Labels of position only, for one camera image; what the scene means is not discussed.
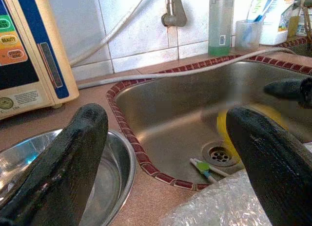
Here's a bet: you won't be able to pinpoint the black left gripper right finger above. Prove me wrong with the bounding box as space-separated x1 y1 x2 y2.
226 106 312 226

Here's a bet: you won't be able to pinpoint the clear plastic cup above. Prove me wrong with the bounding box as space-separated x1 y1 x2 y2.
235 19 264 51

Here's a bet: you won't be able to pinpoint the metal faucet pipe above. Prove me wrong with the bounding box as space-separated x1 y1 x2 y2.
161 0 188 27

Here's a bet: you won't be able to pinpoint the blue toothbrush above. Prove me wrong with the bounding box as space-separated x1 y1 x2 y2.
243 0 280 41

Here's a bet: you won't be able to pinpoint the yellow plastic cup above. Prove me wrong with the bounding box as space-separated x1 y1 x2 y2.
216 103 290 163

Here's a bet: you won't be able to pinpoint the white chopsticks with green clip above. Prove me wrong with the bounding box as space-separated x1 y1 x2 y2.
190 157 231 184

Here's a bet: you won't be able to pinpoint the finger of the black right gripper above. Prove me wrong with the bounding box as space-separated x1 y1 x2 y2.
264 77 312 107

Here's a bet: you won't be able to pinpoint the clear bubble wrap sheet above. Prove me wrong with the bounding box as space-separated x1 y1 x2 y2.
159 142 312 226

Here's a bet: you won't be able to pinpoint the white hose on wall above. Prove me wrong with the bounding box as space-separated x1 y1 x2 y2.
69 0 150 67

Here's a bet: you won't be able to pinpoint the stainless steel bowl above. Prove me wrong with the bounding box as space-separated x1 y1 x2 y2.
0 128 137 226

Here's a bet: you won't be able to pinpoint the stainless steel sink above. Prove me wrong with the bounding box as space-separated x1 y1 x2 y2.
114 61 312 185

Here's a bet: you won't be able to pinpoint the cream water ionizer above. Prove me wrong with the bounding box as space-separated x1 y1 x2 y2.
0 0 80 121

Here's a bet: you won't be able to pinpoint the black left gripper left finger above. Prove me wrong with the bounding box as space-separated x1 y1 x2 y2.
0 103 109 226

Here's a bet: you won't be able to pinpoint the green dish soap bottle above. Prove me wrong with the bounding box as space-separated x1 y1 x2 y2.
208 0 235 57

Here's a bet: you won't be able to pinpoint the grey hose along counter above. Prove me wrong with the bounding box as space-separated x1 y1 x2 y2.
77 47 297 90

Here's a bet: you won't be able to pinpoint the white detergent jug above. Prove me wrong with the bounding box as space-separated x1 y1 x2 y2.
246 0 303 46

